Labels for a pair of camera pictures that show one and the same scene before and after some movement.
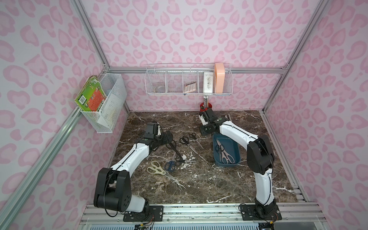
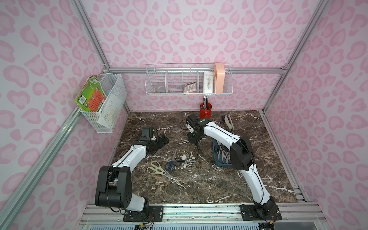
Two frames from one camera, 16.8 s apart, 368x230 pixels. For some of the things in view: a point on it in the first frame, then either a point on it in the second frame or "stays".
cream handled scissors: [157, 169] stays
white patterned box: [208, 82] stays
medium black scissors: [185, 140] to [219, 148]
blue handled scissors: [170, 166] stays
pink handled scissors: [225, 157] stays
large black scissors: [172, 144] to [199, 149]
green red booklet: [92, 96] stays
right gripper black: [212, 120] to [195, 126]
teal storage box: [227, 152] stays
